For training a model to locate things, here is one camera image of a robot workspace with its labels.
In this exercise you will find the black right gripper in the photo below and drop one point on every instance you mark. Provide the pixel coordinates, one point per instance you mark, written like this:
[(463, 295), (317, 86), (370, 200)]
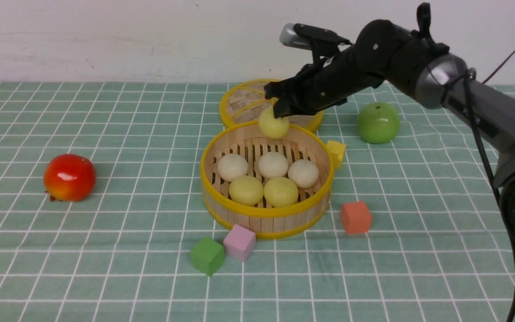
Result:
[(377, 55)]

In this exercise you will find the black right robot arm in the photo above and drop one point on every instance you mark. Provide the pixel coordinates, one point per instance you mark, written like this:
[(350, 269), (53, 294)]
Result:
[(410, 60)]

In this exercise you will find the woven bamboo steamer lid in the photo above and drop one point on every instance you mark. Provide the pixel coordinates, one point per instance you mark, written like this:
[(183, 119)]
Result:
[(244, 102)]

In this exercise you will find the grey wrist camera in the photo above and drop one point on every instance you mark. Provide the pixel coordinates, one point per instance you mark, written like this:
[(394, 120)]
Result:
[(321, 42)]

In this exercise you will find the yellow bun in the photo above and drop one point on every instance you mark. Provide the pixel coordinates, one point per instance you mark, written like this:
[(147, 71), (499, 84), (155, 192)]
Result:
[(280, 192), (246, 190), (272, 127)]

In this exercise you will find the red toy pomegranate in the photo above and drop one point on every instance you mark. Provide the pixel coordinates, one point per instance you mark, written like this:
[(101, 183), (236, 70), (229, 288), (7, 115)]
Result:
[(69, 177)]

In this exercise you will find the white bun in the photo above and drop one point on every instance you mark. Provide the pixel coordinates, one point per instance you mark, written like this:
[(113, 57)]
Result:
[(232, 166), (303, 173), (273, 165)]

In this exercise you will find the green foam cube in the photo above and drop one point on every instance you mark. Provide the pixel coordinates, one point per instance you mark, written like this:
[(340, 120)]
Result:
[(207, 256)]

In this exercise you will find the green toy apple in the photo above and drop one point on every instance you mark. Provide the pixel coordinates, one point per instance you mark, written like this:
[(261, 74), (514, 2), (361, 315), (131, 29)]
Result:
[(378, 123)]

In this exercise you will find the orange foam cube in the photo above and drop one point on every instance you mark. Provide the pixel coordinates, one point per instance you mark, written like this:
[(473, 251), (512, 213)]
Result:
[(355, 217)]

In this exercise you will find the yellow foam block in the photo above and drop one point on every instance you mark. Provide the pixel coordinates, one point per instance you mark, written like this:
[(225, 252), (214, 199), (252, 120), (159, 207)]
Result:
[(338, 151)]

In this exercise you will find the green checkered tablecloth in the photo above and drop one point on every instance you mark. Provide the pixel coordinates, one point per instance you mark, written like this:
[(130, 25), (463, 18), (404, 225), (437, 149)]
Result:
[(436, 250)]

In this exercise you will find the bamboo steamer tray yellow rim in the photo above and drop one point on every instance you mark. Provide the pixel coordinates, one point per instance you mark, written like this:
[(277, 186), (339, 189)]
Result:
[(266, 221)]

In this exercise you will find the pink foam cube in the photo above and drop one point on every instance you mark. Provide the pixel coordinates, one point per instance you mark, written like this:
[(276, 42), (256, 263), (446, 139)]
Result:
[(239, 243)]

